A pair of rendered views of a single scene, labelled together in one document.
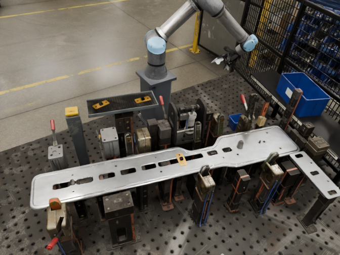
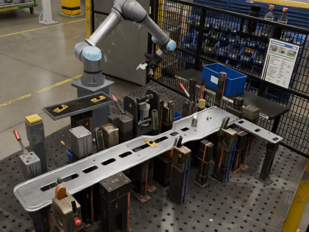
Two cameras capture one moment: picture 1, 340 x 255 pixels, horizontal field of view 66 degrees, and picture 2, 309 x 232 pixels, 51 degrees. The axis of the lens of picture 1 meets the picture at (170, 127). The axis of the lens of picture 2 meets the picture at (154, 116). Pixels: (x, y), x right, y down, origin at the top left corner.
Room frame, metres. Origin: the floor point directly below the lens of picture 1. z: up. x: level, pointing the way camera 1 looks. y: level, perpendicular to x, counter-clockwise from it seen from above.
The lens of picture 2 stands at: (-0.46, 0.47, 1.96)
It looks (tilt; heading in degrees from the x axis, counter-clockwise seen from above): 28 degrees down; 338
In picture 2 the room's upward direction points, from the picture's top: 4 degrees clockwise
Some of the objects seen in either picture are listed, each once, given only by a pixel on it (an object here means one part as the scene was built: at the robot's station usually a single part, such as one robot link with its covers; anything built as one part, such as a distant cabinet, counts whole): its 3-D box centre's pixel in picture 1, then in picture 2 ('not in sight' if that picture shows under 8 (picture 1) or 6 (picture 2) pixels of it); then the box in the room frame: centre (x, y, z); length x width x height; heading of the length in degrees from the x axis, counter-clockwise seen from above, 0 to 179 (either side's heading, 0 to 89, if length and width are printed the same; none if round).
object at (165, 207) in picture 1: (165, 181); (138, 172); (0.87, 0.01, 0.84); 0.17 x 0.06 x 0.29; 21
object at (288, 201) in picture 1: (295, 181); (243, 146); (0.93, -0.72, 0.84); 0.11 x 0.06 x 0.29; 21
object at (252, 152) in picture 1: (177, 162); (148, 146); (0.88, -0.05, 1.00); 1.38 x 0.22 x 0.02; 111
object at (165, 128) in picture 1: (163, 149); (123, 146); (1.07, 0.03, 0.89); 0.13 x 0.11 x 0.38; 21
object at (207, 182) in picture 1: (202, 199); (179, 174); (0.75, -0.19, 0.87); 0.12 x 0.09 x 0.35; 21
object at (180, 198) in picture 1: (177, 176); (147, 165); (0.91, -0.06, 0.84); 0.13 x 0.05 x 0.29; 21
